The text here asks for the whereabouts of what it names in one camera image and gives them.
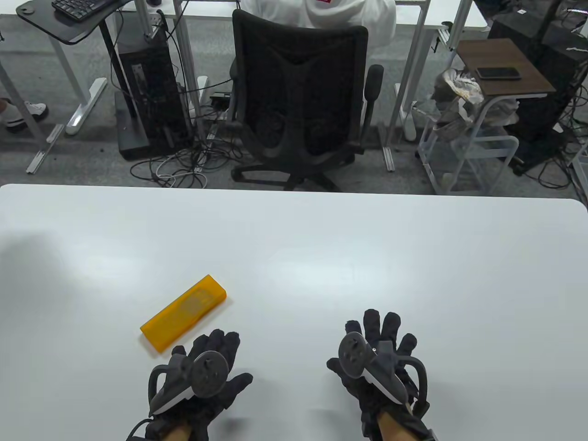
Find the person's left hand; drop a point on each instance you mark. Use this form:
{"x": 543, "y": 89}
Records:
{"x": 216, "y": 342}

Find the black smartphone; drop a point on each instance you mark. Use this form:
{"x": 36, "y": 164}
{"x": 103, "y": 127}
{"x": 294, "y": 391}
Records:
{"x": 498, "y": 73}

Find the person's right forearm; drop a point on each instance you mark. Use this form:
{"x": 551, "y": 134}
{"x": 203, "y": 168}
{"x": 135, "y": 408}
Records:
{"x": 390, "y": 429}

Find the orange plastic pen case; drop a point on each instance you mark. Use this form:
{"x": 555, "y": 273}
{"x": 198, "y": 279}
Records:
{"x": 183, "y": 312}

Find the black computer tower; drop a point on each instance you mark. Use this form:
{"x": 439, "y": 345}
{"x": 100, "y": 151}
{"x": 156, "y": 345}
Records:
{"x": 151, "y": 82}

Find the person's right hand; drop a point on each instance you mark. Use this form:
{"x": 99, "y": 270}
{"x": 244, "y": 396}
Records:
{"x": 379, "y": 328}

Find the brown wooden side table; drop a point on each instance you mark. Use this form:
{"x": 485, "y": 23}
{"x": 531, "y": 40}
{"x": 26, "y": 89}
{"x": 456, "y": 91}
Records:
{"x": 505, "y": 55}

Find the black keyboard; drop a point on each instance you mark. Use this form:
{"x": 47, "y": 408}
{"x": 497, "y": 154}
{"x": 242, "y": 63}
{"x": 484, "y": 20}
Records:
{"x": 78, "y": 8}

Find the white desk with floor rail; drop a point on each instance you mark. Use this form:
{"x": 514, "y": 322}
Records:
{"x": 45, "y": 149}

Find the white desk with metal legs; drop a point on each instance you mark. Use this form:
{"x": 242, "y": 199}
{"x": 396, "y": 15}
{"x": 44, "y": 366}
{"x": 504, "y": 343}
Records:
{"x": 186, "y": 55}

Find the black desk with white legs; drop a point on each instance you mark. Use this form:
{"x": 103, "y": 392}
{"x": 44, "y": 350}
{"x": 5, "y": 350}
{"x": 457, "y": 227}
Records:
{"x": 69, "y": 30}

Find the person's left forearm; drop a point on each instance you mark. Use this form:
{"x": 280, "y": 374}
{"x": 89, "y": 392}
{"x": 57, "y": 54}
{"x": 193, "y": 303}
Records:
{"x": 177, "y": 434}

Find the crumpled grey plastic bag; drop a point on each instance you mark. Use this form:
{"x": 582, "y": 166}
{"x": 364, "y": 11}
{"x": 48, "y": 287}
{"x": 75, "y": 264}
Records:
{"x": 459, "y": 85}

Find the white cloth bundle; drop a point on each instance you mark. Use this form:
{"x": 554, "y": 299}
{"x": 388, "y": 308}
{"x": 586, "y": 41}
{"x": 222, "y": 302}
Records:
{"x": 503, "y": 112}

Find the white metal cart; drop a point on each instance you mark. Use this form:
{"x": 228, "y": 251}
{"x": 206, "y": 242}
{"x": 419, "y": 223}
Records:
{"x": 487, "y": 138}

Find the black equipment case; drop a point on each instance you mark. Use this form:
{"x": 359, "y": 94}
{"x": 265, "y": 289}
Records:
{"x": 542, "y": 110}

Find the dark grey hand controller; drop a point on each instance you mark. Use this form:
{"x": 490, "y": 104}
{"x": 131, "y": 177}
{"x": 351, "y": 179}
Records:
{"x": 209, "y": 373}
{"x": 351, "y": 356}

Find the black mesh office chair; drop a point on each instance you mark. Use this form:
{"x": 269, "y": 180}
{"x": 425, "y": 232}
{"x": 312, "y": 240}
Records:
{"x": 298, "y": 92}

